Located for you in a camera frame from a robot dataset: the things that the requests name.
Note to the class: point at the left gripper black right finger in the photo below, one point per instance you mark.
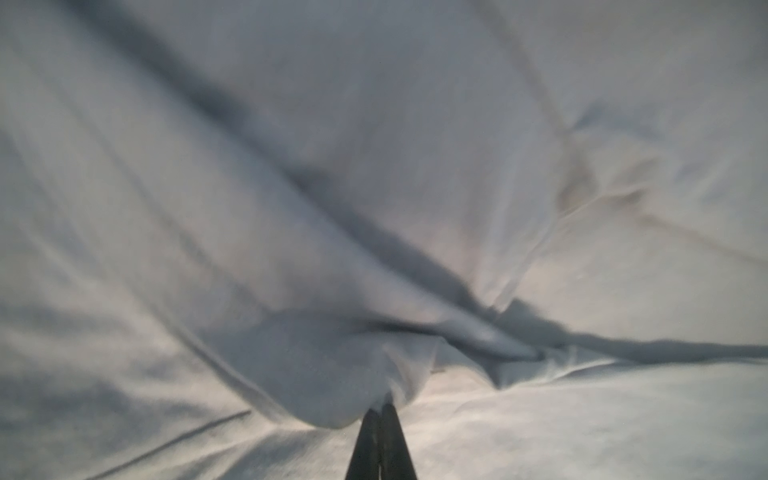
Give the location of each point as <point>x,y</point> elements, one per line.
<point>395,458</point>

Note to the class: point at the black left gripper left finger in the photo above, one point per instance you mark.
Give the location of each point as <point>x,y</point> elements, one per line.
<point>365,460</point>

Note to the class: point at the grey t-shirt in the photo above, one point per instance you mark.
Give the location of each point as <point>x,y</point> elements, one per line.
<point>538,229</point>

